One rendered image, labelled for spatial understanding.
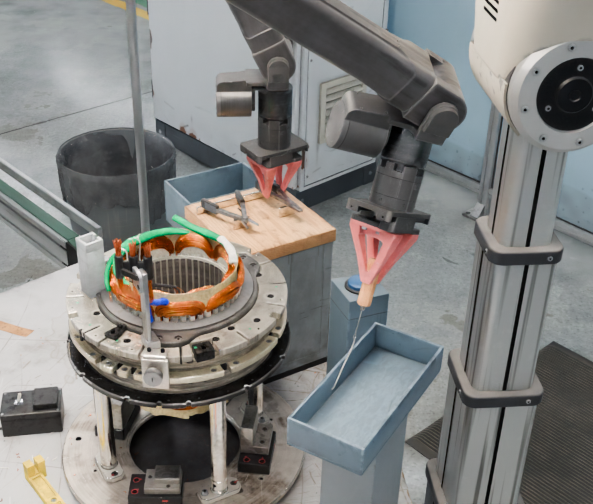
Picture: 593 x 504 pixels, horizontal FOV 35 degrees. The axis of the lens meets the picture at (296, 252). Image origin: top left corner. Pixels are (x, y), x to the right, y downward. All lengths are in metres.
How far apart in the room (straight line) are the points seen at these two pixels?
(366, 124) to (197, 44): 2.99
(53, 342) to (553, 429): 1.59
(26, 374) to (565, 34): 1.10
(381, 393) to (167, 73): 3.14
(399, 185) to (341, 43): 0.20
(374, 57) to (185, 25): 3.09
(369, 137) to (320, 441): 0.38
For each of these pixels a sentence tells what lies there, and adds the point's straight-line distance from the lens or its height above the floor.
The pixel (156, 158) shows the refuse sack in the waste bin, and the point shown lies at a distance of 3.21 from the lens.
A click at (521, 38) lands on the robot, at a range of 1.17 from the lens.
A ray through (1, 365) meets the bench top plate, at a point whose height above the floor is 0.78.
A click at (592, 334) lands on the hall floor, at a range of 3.34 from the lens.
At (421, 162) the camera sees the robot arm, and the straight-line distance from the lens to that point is 1.13.
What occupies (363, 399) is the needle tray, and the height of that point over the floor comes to 1.03.
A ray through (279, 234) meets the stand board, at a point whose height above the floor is 1.06.
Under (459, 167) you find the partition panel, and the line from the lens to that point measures 3.95.
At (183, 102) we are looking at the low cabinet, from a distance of 4.24.
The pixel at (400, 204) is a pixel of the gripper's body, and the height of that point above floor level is 1.33.
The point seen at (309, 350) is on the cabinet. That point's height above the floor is 0.82.
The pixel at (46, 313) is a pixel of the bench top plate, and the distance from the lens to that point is 1.91.
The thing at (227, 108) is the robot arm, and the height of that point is 1.26.
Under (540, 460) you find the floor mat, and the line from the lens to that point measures 2.77.
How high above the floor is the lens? 1.85
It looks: 31 degrees down
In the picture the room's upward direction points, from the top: 2 degrees clockwise
